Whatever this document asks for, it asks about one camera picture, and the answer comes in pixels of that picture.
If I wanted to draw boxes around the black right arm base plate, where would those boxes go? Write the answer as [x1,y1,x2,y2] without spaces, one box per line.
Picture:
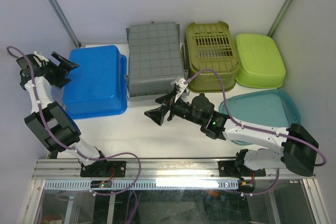
[217,160,266,178]

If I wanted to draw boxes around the olive green slotted basket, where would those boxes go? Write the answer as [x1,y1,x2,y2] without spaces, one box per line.
[182,21,239,91]

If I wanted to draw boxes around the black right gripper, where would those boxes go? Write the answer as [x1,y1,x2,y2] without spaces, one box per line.
[144,90,204,126]

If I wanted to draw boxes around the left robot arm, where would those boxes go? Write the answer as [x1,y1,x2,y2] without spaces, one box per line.
[16,52,110,176]

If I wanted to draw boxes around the lime green plastic basin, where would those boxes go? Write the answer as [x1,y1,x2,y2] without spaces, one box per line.
[234,34,286,89]

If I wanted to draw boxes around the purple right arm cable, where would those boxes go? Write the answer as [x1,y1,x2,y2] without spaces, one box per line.
[183,68,328,197]

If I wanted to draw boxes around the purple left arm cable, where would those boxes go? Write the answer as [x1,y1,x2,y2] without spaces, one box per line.
[5,46,142,197]

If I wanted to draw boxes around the aluminium corner post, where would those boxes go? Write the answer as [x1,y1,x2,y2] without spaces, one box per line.
[267,0,293,38]
[48,0,81,48]

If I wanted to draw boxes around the right aluminium corner post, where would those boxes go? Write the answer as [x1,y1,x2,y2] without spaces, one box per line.
[267,0,293,38]

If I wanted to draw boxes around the blue plastic tub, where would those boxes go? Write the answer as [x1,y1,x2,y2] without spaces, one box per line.
[63,45,128,119]

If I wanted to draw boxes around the teal transparent tub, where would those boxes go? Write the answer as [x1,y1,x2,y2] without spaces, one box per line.
[219,88,301,146]

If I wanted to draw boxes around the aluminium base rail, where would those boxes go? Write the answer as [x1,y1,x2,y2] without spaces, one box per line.
[33,157,316,183]

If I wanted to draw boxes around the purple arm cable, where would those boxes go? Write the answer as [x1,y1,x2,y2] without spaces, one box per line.
[5,46,142,197]
[183,68,328,197]

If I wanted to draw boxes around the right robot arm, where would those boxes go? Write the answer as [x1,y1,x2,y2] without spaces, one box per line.
[144,91,318,177]

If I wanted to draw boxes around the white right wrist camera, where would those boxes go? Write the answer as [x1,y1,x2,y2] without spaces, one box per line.
[171,77,188,102]

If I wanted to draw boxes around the grey plastic crate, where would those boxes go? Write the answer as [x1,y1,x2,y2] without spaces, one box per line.
[127,22,187,98]

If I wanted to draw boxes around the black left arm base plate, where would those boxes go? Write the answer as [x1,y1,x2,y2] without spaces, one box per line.
[80,160,127,178]

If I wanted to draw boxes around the white slotted cable duct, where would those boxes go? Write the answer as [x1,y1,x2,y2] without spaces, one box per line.
[44,178,238,190]

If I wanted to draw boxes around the left aluminium corner post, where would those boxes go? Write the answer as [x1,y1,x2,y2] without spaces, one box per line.
[48,0,81,48]

